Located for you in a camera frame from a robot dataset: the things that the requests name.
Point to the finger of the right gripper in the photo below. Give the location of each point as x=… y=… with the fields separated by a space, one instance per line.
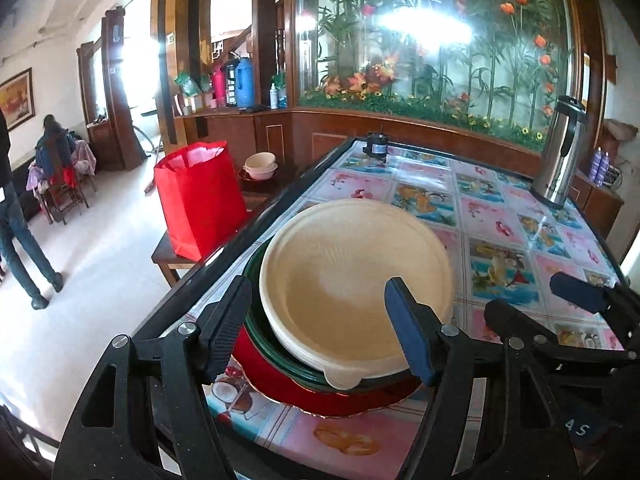
x=530 y=349
x=591 y=298

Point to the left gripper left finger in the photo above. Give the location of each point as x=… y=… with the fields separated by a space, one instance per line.
x=112 y=435

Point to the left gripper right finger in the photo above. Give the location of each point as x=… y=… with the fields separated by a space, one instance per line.
x=479 y=423

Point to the dark green plastic basin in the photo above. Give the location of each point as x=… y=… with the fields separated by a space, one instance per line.
x=280 y=344

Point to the red scalloped plate front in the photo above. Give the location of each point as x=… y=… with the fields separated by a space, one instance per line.
x=279 y=388

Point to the cream plastic bowl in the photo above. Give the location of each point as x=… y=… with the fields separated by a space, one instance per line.
x=322 y=285

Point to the stacked bowls on stool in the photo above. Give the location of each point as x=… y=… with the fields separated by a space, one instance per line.
x=259 y=167

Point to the floral fruit tablecloth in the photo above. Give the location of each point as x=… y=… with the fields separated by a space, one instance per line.
x=500 y=242

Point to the stainless steel thermos jug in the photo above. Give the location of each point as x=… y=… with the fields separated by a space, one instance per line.
x=560 y=156

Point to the purple spray cans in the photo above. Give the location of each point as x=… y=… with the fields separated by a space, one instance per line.
x=599 y=165

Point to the standing person in jeans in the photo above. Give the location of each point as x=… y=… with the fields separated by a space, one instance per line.
x=15 y=227

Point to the red shopping bag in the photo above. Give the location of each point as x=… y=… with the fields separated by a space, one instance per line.
x=201 y=198

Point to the wooden chair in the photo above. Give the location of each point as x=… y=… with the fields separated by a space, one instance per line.
x=65 y=189

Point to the pink thermos flask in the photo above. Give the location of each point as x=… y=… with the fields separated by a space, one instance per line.
x=219 y=87

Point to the blue thermos flask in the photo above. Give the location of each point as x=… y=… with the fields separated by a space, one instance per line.
x=244 y=83

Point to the framed wall picture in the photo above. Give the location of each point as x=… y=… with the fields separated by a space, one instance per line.
x=17 y=99

